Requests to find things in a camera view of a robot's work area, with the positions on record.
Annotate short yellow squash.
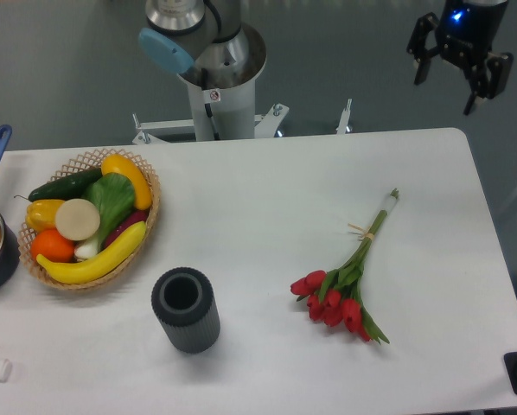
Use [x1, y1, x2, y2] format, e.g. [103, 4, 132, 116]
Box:
[101, 154, 152, 210]

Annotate white metal base frame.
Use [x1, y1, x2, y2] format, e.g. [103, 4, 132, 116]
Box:
[132, 98, 353, 145]

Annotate beige round disc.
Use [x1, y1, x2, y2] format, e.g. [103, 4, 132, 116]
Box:
[55, 199, 100, 241]

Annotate purple eggplant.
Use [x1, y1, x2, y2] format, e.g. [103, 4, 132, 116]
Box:
[102, 210, 149, 249]

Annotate yellow bell pepper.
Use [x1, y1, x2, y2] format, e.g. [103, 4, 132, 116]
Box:
[25, 199, 65, 233]

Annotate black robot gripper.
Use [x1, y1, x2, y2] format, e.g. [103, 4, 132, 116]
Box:
[406, 0, 514, 115]

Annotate orange fruit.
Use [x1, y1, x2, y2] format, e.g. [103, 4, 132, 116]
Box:
[30, 229, 75, 263]

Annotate dark grey ribbed vase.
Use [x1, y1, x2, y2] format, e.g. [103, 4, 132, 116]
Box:
[151, 267, 220, 354]

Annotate green cucumber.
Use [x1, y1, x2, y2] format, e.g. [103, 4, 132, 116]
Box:
[15, 168, 102, 202]

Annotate red tulip bouquet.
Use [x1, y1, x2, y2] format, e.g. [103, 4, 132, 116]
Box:
[290, 188, 399, 344]

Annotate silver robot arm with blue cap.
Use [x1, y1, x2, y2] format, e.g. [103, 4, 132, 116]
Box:
[138, 1, 514, 114]

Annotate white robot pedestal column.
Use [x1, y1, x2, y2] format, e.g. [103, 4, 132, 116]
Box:
[179, 76, 257, 142]

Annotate woven wicker basket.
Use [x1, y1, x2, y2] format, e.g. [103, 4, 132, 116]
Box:
[17, 149, 161, 291]

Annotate green leafy bok choy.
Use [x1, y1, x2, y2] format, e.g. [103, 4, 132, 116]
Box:
[74, 173, 135, 262]

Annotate long yellow squash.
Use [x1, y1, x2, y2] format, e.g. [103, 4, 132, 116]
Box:
[36, 221, 147, 284]

